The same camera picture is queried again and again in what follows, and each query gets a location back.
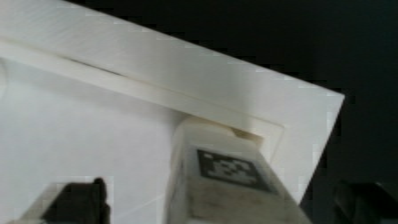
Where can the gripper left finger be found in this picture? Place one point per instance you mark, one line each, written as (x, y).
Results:
(78, 206)

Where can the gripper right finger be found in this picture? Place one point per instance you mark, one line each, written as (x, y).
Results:
(366, 203)

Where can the white table leg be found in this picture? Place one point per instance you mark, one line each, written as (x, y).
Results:
(223, 190)

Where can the white U-shaped obstacle fence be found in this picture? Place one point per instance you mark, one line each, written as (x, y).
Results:
(106, 52)

